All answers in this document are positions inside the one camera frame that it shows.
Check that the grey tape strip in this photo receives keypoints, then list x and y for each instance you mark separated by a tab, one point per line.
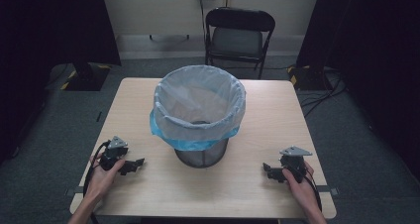
74	191
328	190

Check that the small black floor item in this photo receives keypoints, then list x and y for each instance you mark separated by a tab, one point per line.
99	116

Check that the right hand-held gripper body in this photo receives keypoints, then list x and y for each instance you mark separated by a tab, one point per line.
294	161

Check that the person's left hand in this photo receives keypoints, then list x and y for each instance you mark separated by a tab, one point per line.
100	181

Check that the metal mesh trash bin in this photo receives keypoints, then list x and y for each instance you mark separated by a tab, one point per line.
201	156

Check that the translucent blue trash bag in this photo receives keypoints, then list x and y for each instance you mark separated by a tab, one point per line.
198	98

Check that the black folding chair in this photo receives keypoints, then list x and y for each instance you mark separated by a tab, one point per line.
237	39

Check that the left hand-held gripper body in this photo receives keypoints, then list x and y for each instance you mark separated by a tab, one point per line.
115	144

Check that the person's right hand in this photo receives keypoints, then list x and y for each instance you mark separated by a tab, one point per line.
299	194

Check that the black stand base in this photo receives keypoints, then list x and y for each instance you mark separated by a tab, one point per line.
307	78
86	77

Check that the black curtain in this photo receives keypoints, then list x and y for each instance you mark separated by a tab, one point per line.
39	35
373	52

